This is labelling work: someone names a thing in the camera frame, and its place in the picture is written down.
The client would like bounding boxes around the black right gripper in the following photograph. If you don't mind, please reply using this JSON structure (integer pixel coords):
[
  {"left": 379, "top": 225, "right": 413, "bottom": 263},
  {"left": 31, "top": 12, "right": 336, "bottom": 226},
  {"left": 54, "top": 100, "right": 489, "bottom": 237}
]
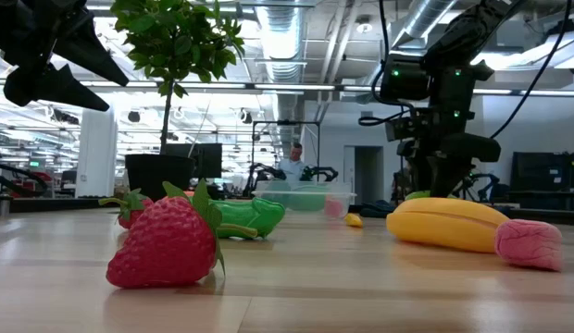
[{"left": 397, "top": 132, "right": 503, "bottom": 199}]

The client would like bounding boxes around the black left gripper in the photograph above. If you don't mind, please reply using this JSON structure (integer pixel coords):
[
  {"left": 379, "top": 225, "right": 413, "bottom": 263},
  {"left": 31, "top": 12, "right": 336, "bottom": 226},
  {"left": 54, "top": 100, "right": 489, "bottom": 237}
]
[{"left": 0, "top": 0, "right": 131, "bottom": 113}]

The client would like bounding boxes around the light green toy fruit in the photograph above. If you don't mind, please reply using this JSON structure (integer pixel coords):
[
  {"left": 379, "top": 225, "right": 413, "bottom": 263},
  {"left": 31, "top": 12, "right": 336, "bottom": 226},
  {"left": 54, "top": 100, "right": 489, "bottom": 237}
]
[{"left": 404, "top": 189, "right": 455, "bottom": 202}]

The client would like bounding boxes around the yellow toy banana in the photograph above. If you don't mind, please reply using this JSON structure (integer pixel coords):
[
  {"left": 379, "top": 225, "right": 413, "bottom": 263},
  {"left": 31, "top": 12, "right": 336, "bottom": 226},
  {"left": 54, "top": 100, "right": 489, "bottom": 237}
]
[{"left": 385, "top": 197, "right": 511, "bottom": 254}]

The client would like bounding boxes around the pink toy fruit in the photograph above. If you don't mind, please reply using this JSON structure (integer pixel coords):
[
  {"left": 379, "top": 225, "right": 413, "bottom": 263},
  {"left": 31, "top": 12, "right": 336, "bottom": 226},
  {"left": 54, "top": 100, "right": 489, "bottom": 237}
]
[
  {"left": 323, "top": 199, "right": 350, "bottom": 219},
  {"left": 494, "top": 218, "right": 565, "bottom": 273}
]

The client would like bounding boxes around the red toy strawberry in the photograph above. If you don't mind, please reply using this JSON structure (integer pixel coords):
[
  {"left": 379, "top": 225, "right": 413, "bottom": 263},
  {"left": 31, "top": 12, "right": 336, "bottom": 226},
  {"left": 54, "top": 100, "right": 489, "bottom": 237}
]
[
  {"left": 98, "top": 188, "right": 155, "bottom": 230},
  {"left": 105, "top": 179, "right": 259, "bottom": 290}
]

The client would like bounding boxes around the green toy pea pod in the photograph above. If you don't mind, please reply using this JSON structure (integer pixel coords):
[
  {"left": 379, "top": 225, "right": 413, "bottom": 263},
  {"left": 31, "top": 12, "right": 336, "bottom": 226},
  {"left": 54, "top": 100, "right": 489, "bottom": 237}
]
[{"left": 207, "top": 197, "right": 287, "bottom": 241}]

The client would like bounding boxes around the clear plastic tupperware container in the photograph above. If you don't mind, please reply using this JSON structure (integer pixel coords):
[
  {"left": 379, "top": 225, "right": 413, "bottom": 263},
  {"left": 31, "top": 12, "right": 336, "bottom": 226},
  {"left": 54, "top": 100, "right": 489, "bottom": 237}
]
[{"left": 253, "top": 180, "right": 358, "bottom": 219}]

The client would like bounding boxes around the dark blue cloth, white label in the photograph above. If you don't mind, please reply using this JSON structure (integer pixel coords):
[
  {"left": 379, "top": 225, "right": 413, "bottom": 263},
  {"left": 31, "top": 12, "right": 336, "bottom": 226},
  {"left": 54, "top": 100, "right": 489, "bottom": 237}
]
[{"left": 359, "top": 199, "right": 399, "bottom": 218}]

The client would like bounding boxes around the white pillar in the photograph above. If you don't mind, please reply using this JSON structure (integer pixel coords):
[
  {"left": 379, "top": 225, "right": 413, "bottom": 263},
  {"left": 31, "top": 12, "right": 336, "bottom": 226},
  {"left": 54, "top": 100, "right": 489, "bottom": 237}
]
[{"left": 75, "top": 108, "right": 119, "bottom": 199}]

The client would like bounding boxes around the black cabinet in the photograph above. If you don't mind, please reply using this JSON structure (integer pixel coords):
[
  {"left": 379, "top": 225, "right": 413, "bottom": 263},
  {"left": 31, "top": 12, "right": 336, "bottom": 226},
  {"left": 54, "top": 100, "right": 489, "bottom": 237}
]
[{"left": 508, "top": 151, "right": 574, "bottom": 212}]

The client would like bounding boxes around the green potted plant, black pot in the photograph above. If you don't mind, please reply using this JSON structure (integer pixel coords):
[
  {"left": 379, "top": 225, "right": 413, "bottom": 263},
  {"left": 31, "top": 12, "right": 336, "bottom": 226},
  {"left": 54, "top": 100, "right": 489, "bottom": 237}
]
[{"left": 109, "top": 0, "right": 245, "bottom": 203}]

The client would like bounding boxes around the person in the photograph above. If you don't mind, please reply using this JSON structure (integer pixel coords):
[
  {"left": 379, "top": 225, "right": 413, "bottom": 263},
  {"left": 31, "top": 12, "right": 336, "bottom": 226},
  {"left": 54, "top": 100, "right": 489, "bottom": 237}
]
[{"left": 277, "top": 142, "right": 307, "bottom": 182}]

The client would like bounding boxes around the black monitor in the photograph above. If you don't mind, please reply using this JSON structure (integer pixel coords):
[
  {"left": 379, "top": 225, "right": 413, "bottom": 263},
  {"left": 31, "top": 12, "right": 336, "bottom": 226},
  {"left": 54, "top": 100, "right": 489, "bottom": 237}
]
[{"left": 164, "top": 142, "right": 223, "bottom": 179}]

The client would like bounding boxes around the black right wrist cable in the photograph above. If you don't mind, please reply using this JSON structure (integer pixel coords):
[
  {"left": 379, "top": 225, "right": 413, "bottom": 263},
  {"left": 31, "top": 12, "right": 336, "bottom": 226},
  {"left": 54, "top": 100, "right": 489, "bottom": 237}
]
[{"left": 358, "top": 0, "right": 416, "bottom": 128}]

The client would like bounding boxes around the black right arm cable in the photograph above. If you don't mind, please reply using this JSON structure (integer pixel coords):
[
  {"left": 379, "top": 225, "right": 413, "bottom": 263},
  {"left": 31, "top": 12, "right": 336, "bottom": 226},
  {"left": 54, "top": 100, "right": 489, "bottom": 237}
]
[{"left": 489, "top": 0, "right": 573, "bottom": 140}]

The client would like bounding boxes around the black rig frame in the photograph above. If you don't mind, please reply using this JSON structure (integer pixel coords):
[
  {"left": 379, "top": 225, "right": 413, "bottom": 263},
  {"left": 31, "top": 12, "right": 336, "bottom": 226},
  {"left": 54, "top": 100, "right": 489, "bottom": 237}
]
[{"left": 251, "top": 119, "right": 322, "bottom": 182}]

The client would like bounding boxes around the silver ventilation duct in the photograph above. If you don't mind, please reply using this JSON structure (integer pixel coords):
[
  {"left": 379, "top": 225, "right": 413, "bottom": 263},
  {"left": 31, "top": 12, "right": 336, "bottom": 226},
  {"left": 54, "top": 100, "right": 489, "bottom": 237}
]
[{"left": 256, "top": 0, "right": 307, "bottom": 170}]

